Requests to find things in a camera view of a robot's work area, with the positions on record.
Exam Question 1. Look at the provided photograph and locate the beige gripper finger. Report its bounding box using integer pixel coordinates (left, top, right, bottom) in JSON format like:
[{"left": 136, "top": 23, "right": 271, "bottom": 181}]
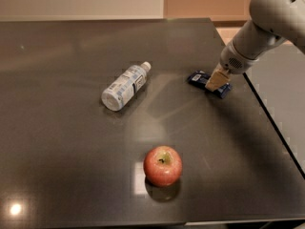
[{"left": 206, "top": 64, "right": 231, "bottom": 92}]

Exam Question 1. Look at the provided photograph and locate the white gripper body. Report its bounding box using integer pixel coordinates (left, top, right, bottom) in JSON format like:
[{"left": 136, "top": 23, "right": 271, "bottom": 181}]
[{"left": 219, "top": 41, "right": 257, "bottom": 74}]

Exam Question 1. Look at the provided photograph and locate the blue rxbar blueberry wrapper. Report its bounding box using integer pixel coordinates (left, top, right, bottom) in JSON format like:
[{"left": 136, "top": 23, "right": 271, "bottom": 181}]
[{"left": 187, "top": 71, "right": 232, "bottom": 99}]

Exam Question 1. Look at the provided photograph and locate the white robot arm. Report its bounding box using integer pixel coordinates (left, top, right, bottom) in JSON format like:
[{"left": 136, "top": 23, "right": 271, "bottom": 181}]
[{"left": 206, "top": 0, "right": 305, "bottom": 92}]

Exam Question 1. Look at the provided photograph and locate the red apple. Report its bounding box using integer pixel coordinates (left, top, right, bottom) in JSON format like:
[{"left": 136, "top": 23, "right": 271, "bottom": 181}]
[{"left": 143, "top": 146, "right": 182, "bottom": 187}]

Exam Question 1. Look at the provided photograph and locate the grey side table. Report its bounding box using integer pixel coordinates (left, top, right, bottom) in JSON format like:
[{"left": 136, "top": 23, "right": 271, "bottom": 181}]
[{"left": 245, "top": 42, "right": 305, "bottom": 175}]

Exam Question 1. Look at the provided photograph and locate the clear plastic water bottle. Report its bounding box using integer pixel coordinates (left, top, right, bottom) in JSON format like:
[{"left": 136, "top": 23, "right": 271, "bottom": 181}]
[{"left": 101, "top": 62, "right": 152, "bottom": 112}]

